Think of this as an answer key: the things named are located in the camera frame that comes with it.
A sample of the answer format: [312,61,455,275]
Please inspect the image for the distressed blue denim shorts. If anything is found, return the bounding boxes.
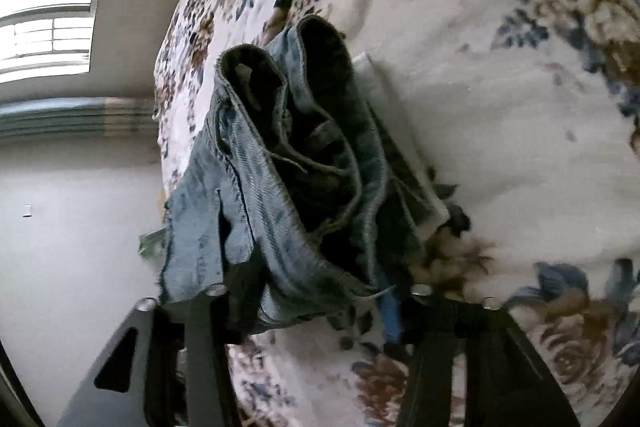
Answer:
[160,15,448,333]

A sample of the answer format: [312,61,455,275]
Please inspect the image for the cluttered side shelf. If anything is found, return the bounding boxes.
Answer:
[138,227,166,259]

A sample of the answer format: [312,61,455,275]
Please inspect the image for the left striped green curtain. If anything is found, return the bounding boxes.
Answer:
[1,98,157,141]

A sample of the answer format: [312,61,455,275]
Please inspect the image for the floral quilt bed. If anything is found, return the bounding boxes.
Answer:
[154,0,639,426]

